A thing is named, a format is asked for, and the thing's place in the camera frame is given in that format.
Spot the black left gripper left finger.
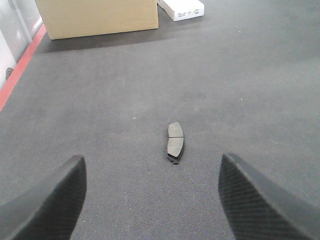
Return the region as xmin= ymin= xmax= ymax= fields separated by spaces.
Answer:
xmin=0 ymin=155 xmax=87 ymax=240

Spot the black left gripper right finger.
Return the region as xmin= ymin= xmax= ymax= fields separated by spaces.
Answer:
xmin=218 ymin=153 xmax=320 ymax=240

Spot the grey brake pad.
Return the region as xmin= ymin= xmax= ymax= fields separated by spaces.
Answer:
xmin=167 ymin=121 xmax=185 ymax=165

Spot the black conveyor belt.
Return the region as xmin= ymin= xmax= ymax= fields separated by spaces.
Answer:
xmin=0 ymin=0 xmax=320 ymax=240

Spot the brown cardboard box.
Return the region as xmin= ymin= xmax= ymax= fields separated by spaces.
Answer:
xmin=35 ymin=0 xmax=159 ymax=40

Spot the long white carton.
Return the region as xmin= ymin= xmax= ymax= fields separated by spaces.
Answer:
xmin=156 ymin=0 xmax=205 ymax=22

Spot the red conveyor frame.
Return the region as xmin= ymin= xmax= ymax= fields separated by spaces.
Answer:
xmin=0 ymin=24 xmax=47 ymax=111

